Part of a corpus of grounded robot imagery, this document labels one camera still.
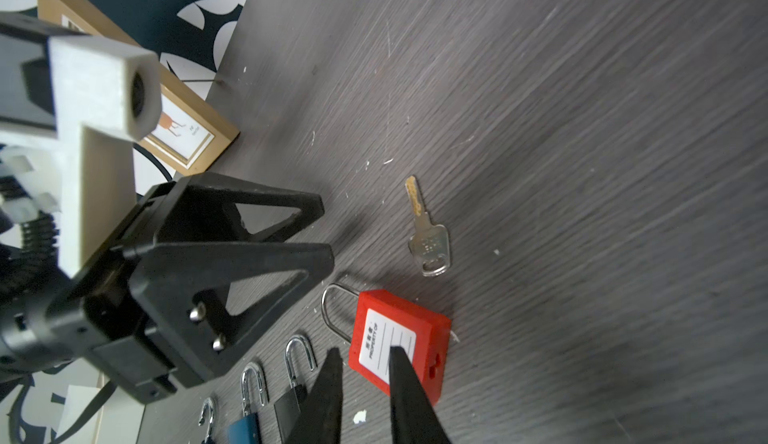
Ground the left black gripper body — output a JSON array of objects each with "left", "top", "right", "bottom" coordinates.
[{"left": 0, "top": 173, "right": 241, "bottom": 406}]

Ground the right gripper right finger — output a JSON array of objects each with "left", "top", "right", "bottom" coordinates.
[{"left": 389, "top": 346, "right": 450, "bottom": 444}]

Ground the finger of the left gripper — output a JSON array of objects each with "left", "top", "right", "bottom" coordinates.
[
  {"left": 179, "top": 172, "right": 325, "bottom": 245},
  {"left": 129, "top": 242, "right": 334, "bottom": 378}
]

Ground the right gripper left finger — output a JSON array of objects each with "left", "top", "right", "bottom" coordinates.
[{"left": 286, "top": 347, "right": 343, "bottom": 444}]

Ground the small black padlock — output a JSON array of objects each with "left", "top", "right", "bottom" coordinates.
[{"left": 274, "top": 334, "right": 318, "bottom": 443}]

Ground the red padlock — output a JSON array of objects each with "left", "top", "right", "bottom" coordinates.
[{"left": 321, "top": 283, "right": 452, "bottom": 404}]

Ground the silver brass key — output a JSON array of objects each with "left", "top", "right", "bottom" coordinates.
[{"left": 405, "top": 175, "right": 451, "bottom": 277}]

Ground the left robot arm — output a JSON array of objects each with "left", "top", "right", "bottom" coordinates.
[{"left": 1, "top": 172, "right": 334, "bottom": 404}]

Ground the small blue padlock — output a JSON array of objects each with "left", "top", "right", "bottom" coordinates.
[{"left": 228, "top": 361, "right": 269, "bottom": 444}]

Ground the large blue padlock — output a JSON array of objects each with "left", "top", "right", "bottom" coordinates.
[{"left": 198, "top": 396, "right": 216, "bottom": 444}]

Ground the wooden picture frame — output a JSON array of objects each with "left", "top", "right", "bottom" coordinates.
[{"left": 37, "top": 0, "right": 240, "bottom": 175}]

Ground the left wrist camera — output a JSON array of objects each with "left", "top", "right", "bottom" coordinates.
[{"left": 1, "top": 12, "right": 162, "bottom": 277}]

